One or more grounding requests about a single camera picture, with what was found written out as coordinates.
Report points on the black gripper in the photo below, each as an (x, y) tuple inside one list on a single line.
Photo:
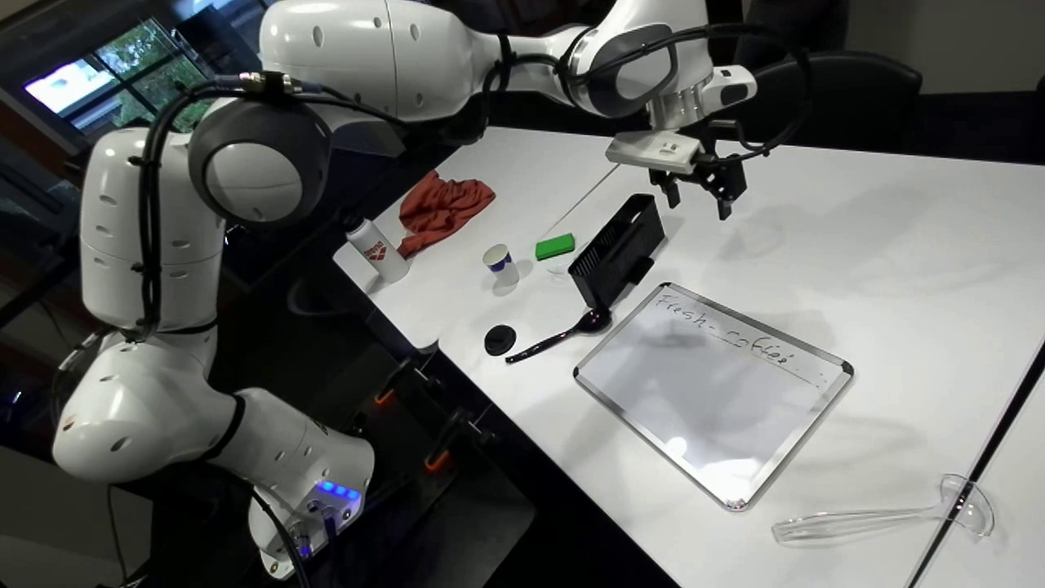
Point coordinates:
[(715, 175)]

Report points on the black slotted ladle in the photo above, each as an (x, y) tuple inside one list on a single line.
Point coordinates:
[(588, 322)]

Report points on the clear plastic spoon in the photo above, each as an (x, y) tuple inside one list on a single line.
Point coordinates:
[(958, 501)]

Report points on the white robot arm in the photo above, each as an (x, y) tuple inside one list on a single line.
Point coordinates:
[(158, 207)]

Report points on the green eraser block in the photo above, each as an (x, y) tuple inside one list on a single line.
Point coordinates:
[(554, 245)]

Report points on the white paper cup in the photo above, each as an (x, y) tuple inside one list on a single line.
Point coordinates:
[(500, 266)]

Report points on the small framed whiteboard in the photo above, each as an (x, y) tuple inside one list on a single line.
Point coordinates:
[(723, 397)]

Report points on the round black cap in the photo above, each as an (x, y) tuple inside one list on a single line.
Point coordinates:
[(500, 341)]

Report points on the red cloth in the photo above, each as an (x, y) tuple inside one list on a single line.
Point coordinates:
[(437, 207)]

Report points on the orange black clamp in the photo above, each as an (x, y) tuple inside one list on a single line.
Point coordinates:
[(409, 371), (454, 428)]

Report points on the white pill bottle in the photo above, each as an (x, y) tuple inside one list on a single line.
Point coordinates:
[(370, 241)]

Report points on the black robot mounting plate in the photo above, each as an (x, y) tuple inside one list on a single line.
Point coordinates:
[(442, 509)]

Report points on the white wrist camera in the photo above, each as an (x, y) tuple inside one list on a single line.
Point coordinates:
[(655, 151)]

